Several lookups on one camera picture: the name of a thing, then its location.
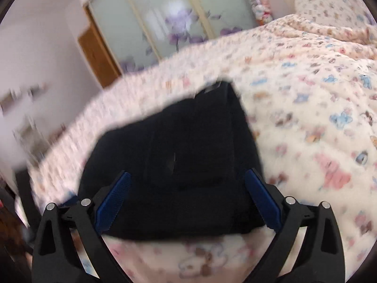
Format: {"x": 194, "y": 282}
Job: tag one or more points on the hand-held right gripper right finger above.
{"x": 263, "y": 199}

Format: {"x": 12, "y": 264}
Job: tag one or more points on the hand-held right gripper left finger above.
{"x": 113, "y": 200}

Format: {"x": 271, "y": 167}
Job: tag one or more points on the black pants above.
{"x": 182, "y": 141}

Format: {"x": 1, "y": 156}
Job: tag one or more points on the bear printed blanket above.
{"x": 309, "y": 109}

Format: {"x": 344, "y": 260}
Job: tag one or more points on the white storage rack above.
{"x": 29, "y": 132}

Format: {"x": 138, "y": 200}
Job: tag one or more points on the wooden door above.
{"x": 100, "y": 59}

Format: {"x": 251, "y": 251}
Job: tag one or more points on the wardrobe with floral glass doors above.
{"x": 117, "y": 23}

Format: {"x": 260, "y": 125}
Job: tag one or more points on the clear cylinder of plush toys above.
{"x": 260, "y": 3}

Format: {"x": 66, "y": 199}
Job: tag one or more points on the bear printed pillow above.
{"x": 330, "y": 6}

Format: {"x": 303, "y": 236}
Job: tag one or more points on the small white wall shelf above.
{"x": 36, "y": 90}

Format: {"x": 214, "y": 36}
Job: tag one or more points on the long white wall shelf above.
{"x": 11, "y": 100}

